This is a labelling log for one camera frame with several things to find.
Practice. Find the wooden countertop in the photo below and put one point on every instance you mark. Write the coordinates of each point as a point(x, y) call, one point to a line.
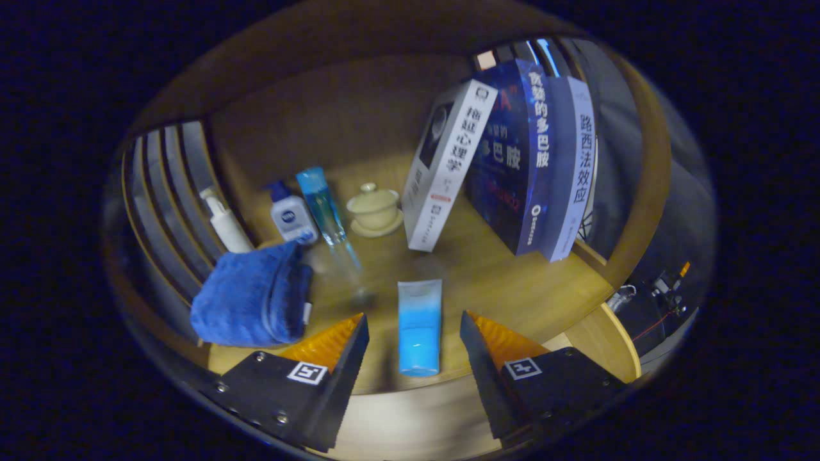
point(500, 282)

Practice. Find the beige lidded teacup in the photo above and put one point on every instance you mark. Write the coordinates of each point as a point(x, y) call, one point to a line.
point(375, 208)

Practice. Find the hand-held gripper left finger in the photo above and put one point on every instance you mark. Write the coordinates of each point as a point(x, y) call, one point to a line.
point(346, 384)

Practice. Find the wooden drawer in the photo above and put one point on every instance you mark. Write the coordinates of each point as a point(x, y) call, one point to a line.
point(602, 339)

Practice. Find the blue and white tube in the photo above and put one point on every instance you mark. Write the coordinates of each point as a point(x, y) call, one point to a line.
point(419, 326)

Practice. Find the clear blue bottle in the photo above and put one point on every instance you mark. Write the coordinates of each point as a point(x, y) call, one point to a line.
point(323, 205)

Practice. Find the white book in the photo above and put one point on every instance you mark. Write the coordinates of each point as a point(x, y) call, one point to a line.
point(448, 166)

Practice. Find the pale grey-blue book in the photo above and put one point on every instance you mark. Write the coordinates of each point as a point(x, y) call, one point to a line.
point(573, 173)

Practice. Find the dark blue book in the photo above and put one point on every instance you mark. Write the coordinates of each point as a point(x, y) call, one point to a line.
point(506, 160)

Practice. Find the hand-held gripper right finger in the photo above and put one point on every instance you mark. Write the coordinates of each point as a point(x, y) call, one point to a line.
point(483, 384)

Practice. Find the black device with orange part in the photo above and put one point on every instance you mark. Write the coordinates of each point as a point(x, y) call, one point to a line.
point(666, 288)

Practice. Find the white pump bottle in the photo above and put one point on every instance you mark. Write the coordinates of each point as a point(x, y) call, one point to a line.
point(227, 227)

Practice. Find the blue folded towel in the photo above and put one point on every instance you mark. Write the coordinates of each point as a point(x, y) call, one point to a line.
point(246, 298)

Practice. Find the wooden cabinet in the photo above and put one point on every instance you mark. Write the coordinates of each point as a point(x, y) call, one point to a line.
point(352, 96)

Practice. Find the white bottle blue cap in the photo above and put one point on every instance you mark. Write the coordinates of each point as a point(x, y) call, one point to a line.
point(291, 218)

